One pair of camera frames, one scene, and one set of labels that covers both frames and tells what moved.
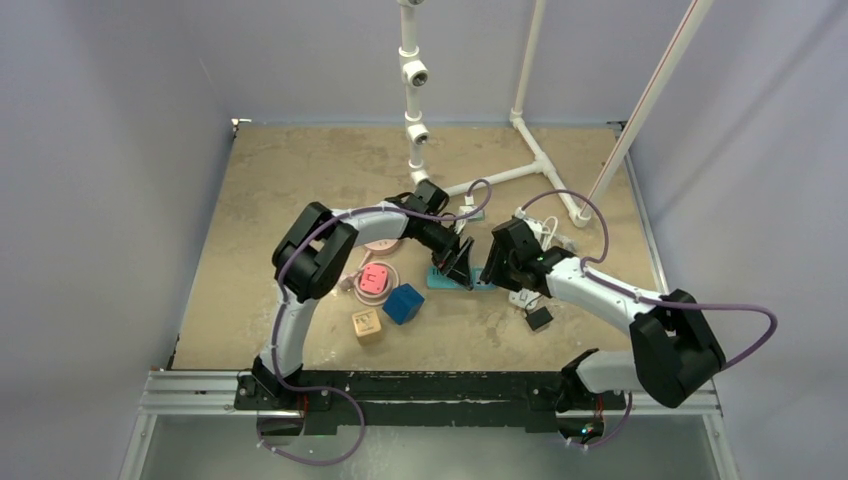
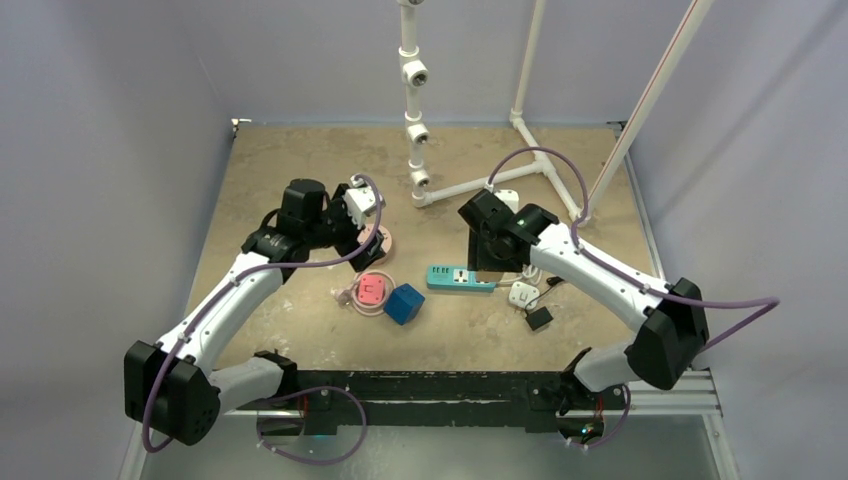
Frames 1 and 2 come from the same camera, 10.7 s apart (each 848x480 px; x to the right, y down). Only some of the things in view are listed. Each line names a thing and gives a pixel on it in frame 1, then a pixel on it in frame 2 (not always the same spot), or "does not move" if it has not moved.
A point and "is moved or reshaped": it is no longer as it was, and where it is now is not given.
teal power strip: (437, 280) does not move
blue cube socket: (403, 303) does not move
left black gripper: (459, 270) -> (351, 246)
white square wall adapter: (525, 298) does not move
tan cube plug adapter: (366, 323) is moved or reshaped
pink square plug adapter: (374, 278) does not move
